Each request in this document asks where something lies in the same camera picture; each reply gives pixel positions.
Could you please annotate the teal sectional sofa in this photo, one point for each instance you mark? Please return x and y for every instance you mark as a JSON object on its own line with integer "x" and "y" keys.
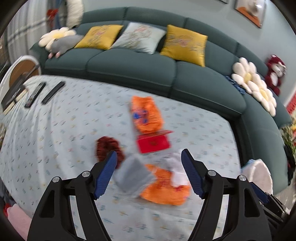
{"x": 256, "y": 131}

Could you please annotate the potted flower plant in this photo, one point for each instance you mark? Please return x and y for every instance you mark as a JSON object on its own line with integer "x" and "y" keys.
{"x": 288, "y": 136}

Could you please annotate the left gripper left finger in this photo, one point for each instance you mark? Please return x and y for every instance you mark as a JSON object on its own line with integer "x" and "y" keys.
{"x": 104, "y": 174}

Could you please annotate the right framed wall picture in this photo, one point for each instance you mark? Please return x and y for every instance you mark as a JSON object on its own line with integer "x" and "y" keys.
{"x": 253, "y": 10}

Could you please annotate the black garment on sofa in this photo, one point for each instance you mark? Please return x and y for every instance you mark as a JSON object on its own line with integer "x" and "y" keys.
{"x": 290, "y": 163}

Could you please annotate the round white side table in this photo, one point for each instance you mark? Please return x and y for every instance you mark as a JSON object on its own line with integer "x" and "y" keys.
{"x": 24, "y": 65}

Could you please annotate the white daisy cushion left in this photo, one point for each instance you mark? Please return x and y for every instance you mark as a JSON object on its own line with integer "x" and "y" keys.
{"x": 243, "y": 74}

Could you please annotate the orange snack bag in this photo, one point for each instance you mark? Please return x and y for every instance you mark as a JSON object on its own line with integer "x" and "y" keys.
{"x": 145, "y": 115}

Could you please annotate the white plastic bag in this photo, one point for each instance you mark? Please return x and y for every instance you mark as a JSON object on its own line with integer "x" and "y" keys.
{"x": 173, "y": 163}

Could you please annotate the black remote control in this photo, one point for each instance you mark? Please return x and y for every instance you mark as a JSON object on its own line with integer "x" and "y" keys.
{"x": 34, "y": 95}
{"x": 53, "y": 92}

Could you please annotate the large yellow embroidered cushion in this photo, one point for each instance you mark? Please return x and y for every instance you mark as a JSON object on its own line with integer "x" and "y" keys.
{"x": 185, "y": 45}

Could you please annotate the light patterned tablecloth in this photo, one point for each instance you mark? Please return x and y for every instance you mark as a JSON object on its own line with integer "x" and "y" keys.
{"x": 63, "y": 127}

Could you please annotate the white sheep plush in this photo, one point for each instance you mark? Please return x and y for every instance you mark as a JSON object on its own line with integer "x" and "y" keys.
{"x": 75, "y": 11}

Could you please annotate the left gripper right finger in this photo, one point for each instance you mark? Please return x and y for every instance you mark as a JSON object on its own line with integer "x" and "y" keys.
{"x": 194, "y": 171}

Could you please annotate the red bear plush toy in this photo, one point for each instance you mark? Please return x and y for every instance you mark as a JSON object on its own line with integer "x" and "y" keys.
{"x": 276, "y": 70}

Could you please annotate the blue patterned cloth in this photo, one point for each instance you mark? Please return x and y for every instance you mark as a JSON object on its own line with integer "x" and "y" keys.
{"x": 236, "y": 85}

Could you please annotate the orange snack wrapper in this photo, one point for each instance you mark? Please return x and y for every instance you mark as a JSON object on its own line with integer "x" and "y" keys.
{"x": 161, "y": 191}

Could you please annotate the grey paw plush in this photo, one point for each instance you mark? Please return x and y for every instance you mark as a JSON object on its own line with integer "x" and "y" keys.
{"x": 62, "y": 45}

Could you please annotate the dark red velvet scrunchie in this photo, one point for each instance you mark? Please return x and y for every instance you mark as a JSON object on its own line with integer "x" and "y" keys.
{"x": 106, "y": 144}

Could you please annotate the red paper box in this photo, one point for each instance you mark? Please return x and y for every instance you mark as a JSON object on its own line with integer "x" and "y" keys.
{"x": 153, "y": 142}

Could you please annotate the small yellow embroidered cushion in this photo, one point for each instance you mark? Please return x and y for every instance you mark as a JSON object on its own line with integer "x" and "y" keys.
{"x": 100, "y": 37}

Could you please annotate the small white daisy cushion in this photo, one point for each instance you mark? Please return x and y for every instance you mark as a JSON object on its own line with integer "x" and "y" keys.
{"x": 47, "y": 39}

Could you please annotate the black book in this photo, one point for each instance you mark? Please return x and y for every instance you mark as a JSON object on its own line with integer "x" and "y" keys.
{"x": 10, "y": 91}

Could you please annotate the white daisy cushion right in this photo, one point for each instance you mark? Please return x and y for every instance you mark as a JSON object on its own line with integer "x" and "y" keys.
{"x": 264, "y": 96}

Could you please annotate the light blue embroidered cushion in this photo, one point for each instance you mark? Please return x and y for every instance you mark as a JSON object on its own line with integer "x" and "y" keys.
{"x": 140, "y": 37}

